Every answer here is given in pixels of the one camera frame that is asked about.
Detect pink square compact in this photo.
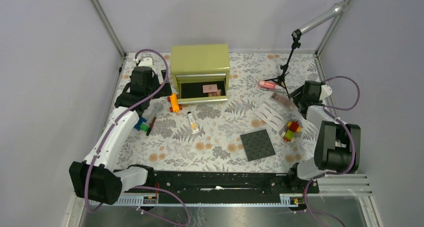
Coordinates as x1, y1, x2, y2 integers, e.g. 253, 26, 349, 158
202, 84, 218, 94

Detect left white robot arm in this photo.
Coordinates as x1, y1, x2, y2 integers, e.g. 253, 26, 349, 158
69, 66, 171, 205

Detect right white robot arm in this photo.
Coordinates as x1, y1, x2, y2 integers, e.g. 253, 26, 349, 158
286, 80, 361, 193

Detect red yellow green toy blocks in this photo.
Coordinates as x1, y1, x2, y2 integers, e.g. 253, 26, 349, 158
281, 121, 302, 143

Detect yellow toy car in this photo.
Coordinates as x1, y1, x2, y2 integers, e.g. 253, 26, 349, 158
167, 93, 183, 113

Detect blue toy brick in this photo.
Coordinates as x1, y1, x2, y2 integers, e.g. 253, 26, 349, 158
133, 117, 146, 131

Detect green toy brick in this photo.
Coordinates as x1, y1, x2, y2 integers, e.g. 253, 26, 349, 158
139, 123, 150, 132

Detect white eyebrow stencil card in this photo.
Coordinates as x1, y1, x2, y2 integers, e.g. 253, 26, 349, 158
254, 103, 286, 132

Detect red brown eyeliner pencil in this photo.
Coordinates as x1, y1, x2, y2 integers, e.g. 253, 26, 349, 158
146, 117, 157, 136

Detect pink lotion bottle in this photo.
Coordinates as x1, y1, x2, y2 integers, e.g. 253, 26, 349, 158
258, 80, 280, 90

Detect green drawer cabinet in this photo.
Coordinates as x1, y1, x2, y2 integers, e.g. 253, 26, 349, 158
170, 44, 230, 105

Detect black tripod stand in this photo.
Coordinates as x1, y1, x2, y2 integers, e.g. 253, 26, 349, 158
265, 29, 302, 99

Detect white cream tube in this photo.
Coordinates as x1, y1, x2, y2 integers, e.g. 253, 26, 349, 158
187, 111, 200, 134

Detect black perforated square plate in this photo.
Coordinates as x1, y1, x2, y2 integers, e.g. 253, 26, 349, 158
240, 129, 276, 161

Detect silver metal pole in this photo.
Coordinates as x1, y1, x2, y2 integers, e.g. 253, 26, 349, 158
292, 1, 348, 38

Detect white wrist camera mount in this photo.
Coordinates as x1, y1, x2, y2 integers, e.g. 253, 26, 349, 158
319, 83, 333, 101

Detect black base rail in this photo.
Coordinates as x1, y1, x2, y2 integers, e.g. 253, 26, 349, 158
114, 167, 320, 200

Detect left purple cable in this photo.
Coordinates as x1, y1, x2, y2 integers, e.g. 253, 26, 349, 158
83, 49, 191, 227

